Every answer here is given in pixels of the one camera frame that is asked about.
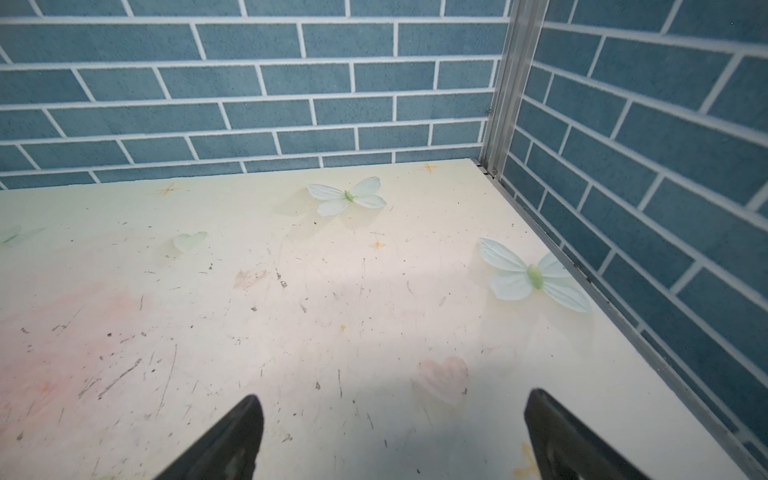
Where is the aluminium corner post right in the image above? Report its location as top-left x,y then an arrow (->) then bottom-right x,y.
479,0 -> 549,180

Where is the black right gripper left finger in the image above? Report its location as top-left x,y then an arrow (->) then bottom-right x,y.
156,394 -> 264,480

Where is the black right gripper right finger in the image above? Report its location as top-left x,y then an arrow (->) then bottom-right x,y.
524,388 -> 649,480

